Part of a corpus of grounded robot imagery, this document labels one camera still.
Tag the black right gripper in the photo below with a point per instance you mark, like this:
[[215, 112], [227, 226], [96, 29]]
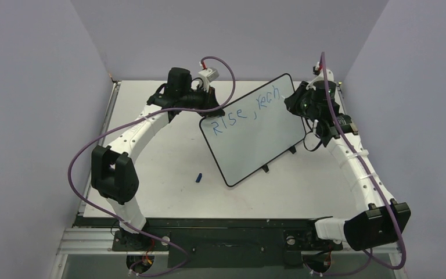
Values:
[[294, 102]]

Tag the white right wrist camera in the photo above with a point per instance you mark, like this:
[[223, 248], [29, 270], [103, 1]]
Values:
[[320, 74]]

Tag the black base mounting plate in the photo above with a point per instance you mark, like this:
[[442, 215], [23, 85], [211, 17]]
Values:
[[218, 243]]

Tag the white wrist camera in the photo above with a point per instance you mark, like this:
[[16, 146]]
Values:
[[320, 74], [208, 75]]

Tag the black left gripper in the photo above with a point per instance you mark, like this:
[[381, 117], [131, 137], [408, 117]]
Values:
[[209, 97]]

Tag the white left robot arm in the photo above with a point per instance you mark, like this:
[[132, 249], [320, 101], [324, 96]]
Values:
[[113, 166]]

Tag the aluminium frame rail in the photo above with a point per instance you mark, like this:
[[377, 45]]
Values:
[[100, 241]]

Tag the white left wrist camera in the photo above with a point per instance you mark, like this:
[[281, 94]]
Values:
[[208, 75]]

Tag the white whiteboard black frame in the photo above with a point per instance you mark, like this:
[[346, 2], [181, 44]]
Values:
[[256, 129]]

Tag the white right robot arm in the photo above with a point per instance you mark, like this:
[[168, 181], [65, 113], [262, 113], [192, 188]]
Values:
[[380, 219]]

